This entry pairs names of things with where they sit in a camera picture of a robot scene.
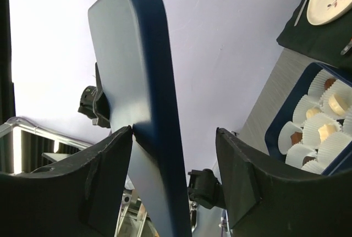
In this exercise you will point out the white square chocolate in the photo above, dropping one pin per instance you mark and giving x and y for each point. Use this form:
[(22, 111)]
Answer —
[(325, 131)]

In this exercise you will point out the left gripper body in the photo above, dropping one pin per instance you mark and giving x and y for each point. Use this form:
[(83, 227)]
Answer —
[(94, 103)]

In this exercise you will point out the silver fork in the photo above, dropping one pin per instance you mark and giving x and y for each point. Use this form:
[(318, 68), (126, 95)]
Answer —
[(300, 13)]

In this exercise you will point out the white round chocolate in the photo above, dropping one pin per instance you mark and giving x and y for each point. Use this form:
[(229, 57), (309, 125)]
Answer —
[(312, 112)]

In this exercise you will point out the steak knife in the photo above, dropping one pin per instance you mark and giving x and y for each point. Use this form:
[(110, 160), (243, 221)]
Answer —
[(346, 49)]

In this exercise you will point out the dark oval chocolate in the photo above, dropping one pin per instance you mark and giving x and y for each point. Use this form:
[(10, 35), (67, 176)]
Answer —
[(328, 83), (306, 159)]

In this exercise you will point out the black cloth placemat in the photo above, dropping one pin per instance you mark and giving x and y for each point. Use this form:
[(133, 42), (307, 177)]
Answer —
[(323, 42)]

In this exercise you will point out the white oval chocolate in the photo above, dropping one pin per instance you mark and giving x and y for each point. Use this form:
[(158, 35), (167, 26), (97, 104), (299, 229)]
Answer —
[(337, 104)]

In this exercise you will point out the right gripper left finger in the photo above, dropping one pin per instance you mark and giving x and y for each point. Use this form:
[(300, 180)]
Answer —
[(77, 196)]

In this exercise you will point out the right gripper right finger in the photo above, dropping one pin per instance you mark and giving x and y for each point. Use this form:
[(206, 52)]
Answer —
[(265, 197)]

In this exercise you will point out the dark blue chocolate box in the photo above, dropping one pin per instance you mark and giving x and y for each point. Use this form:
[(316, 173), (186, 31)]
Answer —
[(334, 154)]

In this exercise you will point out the dark blue box lid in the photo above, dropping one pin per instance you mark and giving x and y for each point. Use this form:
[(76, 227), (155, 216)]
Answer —
[(132, 49)]

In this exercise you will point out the brown rectangular chocolate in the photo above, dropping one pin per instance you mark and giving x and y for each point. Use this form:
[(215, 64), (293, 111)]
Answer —
[(296, 137)]

